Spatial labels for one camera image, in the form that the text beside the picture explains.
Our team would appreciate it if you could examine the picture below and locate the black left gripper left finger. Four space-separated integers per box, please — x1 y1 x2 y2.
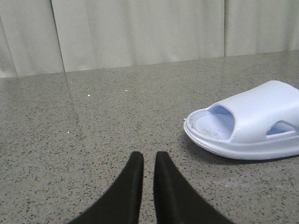
70 152 143 224

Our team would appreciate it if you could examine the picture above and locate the white curtain backdrop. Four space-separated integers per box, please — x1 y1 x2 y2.
0 0 299 77

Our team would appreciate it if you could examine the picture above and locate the light blue slipper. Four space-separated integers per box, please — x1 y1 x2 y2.
184 80 299 160

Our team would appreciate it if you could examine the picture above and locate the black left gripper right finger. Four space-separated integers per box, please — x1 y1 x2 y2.
153 151 232 224

